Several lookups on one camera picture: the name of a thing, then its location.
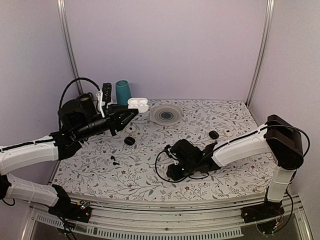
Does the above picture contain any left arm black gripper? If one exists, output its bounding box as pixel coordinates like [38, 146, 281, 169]
[73, 103, 138, 141]

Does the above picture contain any white oval charging case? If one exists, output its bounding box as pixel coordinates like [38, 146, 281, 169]
[127, 97, 149, 113]

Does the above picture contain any black earbud charging case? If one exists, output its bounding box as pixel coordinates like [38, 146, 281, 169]
[124, 136, 136, 146]

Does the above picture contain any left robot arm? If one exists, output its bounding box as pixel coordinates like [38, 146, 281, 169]
[0, 98, 139, 217]

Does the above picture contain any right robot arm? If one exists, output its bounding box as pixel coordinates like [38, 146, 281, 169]
[99, 101, 276, 208]

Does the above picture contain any beige open earbud case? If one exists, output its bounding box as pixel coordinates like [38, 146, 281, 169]
[125, 126, 136, 134]

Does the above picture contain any small white earbud case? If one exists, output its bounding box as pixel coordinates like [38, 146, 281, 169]
[224, 129, 233, 138]

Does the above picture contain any teal cylindrical vase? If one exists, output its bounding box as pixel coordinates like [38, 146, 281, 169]
[115, 79, 132, 105]

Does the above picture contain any black cylindrical vase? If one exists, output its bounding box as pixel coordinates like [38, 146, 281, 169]
[78, 93, 97, 115]

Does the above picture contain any grey spiral ceramic plate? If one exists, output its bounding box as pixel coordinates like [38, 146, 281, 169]
[149, 104, 183, 126]

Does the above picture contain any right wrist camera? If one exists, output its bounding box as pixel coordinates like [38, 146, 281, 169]
[169, 139, 202, 165]

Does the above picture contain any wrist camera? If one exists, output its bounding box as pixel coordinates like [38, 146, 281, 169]
[169, 139, 202, 165]
[96, 82, 112, 118]

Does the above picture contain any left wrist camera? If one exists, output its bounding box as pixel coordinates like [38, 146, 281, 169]
[96, 82, 112, 118]

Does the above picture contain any left camera black cable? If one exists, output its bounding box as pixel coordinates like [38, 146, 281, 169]
[57, 77, 102, 121]

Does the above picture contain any camera black cable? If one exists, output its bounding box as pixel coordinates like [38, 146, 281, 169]
[57, 77, 102, 121]
[154, 124, 311, 183]

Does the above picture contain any aluminium front rail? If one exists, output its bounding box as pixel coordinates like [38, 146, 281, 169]
[21, 193, 316, 240]

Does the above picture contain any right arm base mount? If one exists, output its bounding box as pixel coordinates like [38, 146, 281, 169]
[241, 198, 285, 223]

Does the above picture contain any right camera black cable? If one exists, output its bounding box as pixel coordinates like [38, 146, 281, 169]
[154, 124, 311, 183]

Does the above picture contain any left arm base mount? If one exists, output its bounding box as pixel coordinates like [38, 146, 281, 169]
[48, 184, 92, 223]

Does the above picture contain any aluminium corner post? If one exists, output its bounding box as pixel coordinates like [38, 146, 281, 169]
[56, 0, 79, 79]
[245, 0, 275, 109]

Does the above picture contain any right aluminium corner post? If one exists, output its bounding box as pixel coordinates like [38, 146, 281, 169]
[245, 0, 275, 109]

